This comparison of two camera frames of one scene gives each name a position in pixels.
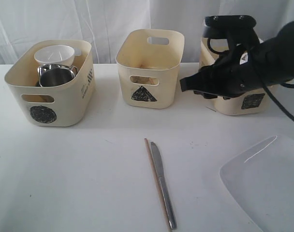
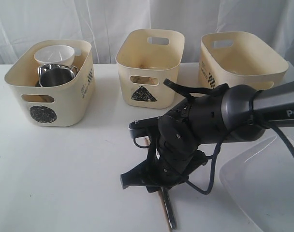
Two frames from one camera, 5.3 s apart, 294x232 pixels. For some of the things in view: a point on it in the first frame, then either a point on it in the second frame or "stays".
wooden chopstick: [144, 80] stays
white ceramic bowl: [58, 54] stays
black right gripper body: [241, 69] -> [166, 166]
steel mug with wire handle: [53, 75] stays
